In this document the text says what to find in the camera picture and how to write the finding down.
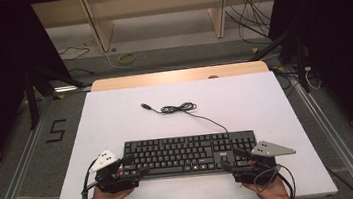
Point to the yellow tape roll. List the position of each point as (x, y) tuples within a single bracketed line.
[(121, 60)]

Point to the person's right hand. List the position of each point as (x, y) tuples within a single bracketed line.
[(272, 192)]

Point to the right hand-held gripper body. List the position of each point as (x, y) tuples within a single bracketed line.
[(256, 172)]

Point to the black computer keyboard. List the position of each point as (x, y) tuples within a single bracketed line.
[(177, 153)]

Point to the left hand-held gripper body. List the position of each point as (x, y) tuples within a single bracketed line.
[(113, 182)]

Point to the short aluminium bar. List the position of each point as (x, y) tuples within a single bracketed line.
[(69, 89)]

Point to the light wooden table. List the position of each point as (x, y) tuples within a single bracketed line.
[(162, 78)]

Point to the black metal stand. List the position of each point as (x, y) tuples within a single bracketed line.
[(32, 102), (301, 65)]

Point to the aluminium floor rail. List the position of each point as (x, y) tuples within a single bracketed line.
[(15, 178), (337, 141)]

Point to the wooden desk frame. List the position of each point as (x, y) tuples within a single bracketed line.
[(100, 29)]

